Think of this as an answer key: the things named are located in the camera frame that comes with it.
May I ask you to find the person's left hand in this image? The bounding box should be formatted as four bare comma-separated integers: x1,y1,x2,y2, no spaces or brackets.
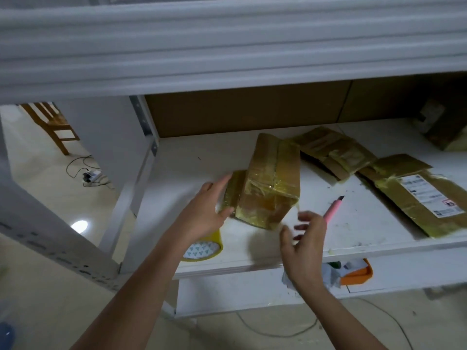
172,172,235,250

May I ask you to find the person's right hand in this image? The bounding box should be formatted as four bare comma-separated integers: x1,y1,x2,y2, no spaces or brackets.
279,210,328,290

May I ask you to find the yellow tape roll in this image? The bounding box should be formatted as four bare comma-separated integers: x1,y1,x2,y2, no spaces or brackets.
181,228,225,263

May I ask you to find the white power strip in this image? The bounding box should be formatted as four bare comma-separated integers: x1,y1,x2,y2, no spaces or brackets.
82,167,104,186

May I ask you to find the blue round object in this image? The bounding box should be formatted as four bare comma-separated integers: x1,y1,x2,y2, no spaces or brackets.
0,321,15,350

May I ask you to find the small taped carton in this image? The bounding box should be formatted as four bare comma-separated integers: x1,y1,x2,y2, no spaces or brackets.
291,126,377,181

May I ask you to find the orange plastic object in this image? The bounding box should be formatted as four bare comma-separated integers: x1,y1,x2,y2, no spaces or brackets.
339,258,375,288

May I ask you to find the wide barcode label cardboard box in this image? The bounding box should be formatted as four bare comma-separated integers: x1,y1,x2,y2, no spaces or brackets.
222,132,303,232

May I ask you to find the person's left forearm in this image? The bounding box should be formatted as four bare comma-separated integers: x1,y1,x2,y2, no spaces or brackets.
72,233,188,350

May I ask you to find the white metal shelf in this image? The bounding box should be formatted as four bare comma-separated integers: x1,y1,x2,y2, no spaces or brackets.
0,0,467,321

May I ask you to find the pink utility knife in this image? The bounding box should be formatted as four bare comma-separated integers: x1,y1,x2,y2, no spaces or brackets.
323,194,346,224

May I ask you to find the person's right forearm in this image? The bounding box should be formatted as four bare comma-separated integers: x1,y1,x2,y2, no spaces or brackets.
290,275,389,350

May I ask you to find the stack of cardboard boxes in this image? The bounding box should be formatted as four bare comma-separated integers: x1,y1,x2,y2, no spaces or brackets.
359,154,467,240

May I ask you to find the wooden chair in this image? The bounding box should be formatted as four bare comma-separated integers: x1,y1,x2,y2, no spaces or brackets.
18,101,80,157

